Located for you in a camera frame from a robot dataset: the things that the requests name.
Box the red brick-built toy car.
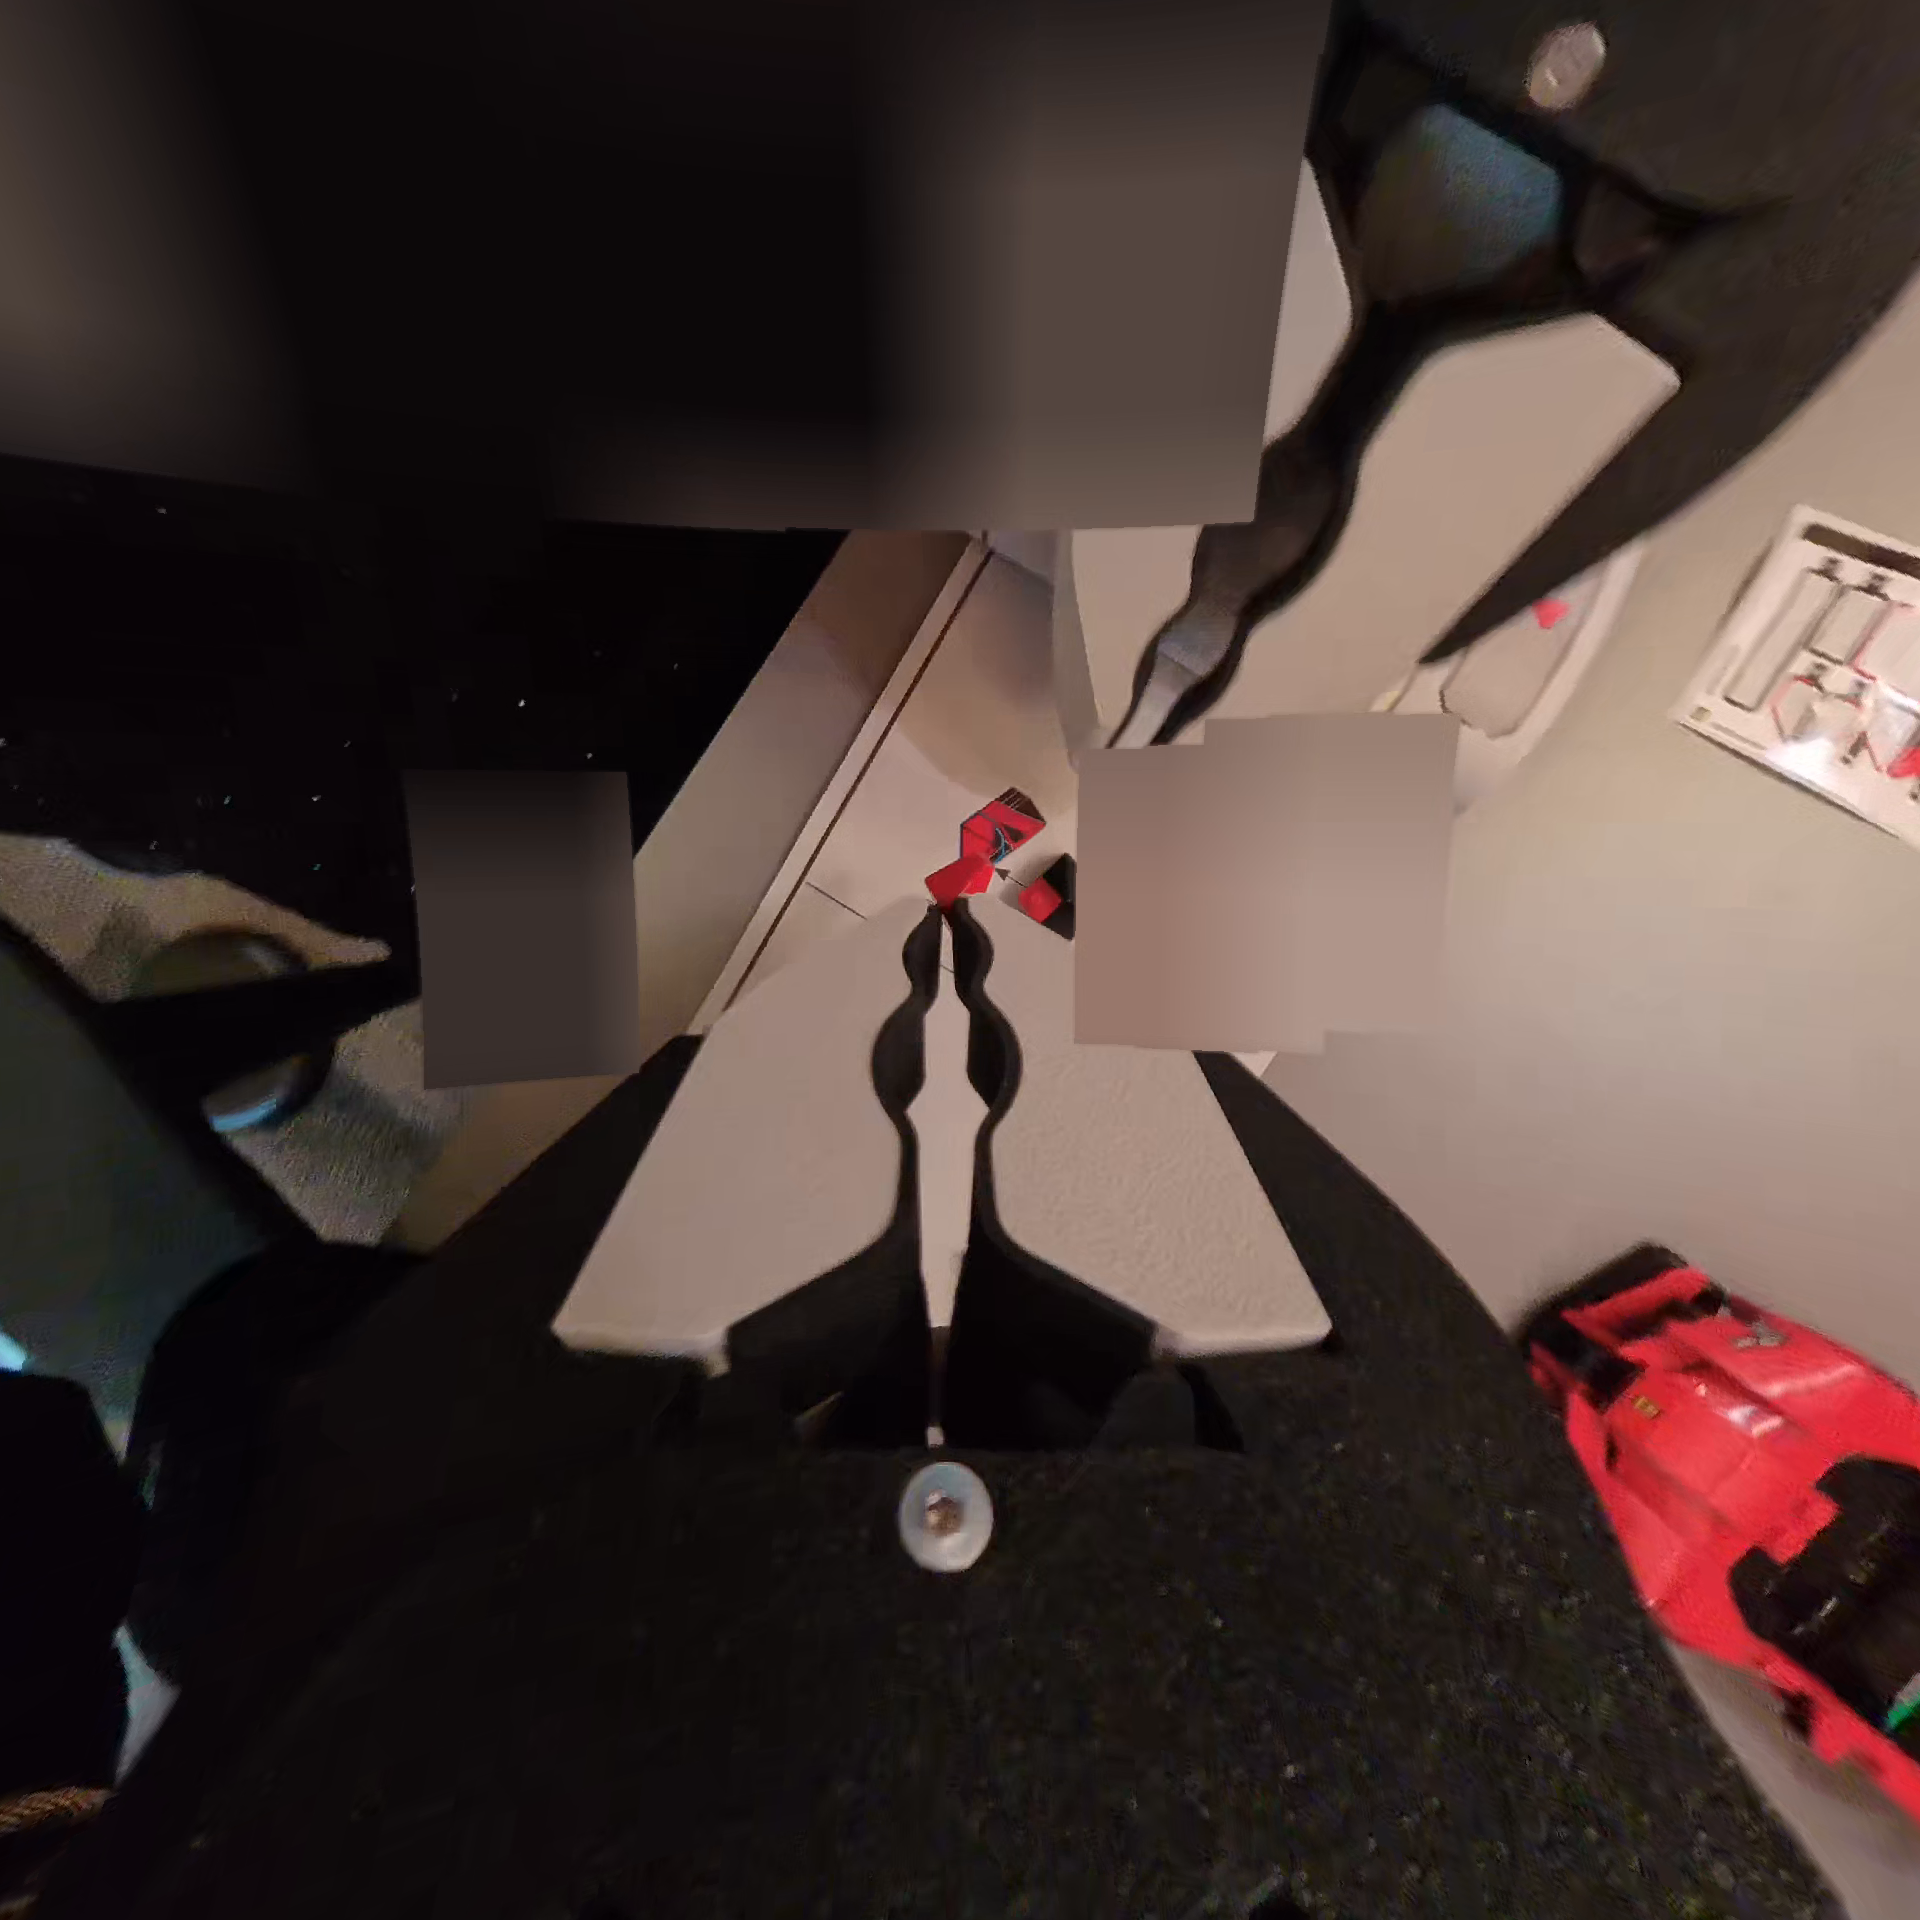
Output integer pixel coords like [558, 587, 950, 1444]
[1523, 1245, 1920, 1787]

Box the white instruction booklet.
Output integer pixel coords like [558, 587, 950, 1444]
[682, 523, 1651, 1053]

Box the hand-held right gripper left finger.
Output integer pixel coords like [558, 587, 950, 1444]
[552, 906, 940, 1376]

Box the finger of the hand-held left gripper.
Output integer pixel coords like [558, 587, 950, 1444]
[1055, 166, 1361, 754]
[1117, 305, 1680, 749]

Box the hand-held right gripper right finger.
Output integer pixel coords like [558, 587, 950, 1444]
[952, 906, 1336, 1361]

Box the white sticker sheet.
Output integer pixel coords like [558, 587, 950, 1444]
[1672, 502, 1920, 841]

